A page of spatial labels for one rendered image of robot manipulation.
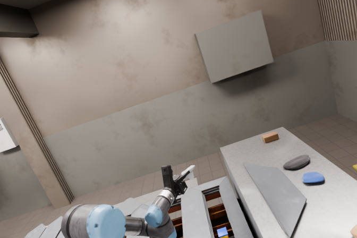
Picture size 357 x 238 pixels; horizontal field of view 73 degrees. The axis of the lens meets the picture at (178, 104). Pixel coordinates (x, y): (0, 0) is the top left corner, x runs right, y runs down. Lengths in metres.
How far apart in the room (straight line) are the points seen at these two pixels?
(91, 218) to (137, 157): 3.73
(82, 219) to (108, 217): 0.08
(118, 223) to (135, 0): 3.58
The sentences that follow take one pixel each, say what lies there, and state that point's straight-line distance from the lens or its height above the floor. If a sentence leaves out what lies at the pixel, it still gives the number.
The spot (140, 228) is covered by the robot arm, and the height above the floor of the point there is 1.38.
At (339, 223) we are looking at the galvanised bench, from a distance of 1.45.
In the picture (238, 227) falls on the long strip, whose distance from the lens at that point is 1.75.
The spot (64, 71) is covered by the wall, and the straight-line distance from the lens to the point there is 4.43.
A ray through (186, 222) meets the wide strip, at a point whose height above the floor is 0.87.
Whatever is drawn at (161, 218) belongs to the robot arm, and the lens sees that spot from 1.10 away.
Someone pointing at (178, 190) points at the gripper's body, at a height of 1.42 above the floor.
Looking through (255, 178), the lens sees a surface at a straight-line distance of 1.73.
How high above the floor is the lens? 2.07
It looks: 14 degrees down
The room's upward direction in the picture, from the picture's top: 20 degrees counter-clockwise
